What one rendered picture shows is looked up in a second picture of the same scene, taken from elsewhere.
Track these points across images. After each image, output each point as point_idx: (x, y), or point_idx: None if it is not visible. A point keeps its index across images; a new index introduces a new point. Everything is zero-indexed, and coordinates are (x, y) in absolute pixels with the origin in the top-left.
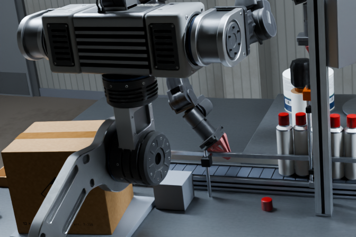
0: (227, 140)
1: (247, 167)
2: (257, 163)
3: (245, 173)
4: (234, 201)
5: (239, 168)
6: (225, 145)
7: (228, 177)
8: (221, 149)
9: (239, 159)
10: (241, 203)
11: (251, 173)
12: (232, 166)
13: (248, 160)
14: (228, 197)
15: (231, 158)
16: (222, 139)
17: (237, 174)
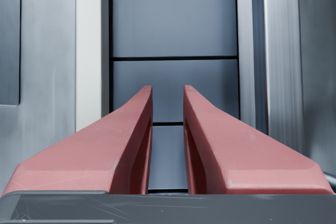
0: (99, 126)
1: (116, 25)
2: (2, 14)
3: (189, 15)
4: (323, 50)
5: (135, 63)
6: (211, 121)
7: (247, 96)
8: (134, 183)
9: (104, 60)
10: (331, 19)
11: None
12: (112, 110)
13: None
14: None
15: (104, 111)
16: (264, 159)
17: (205, 59)
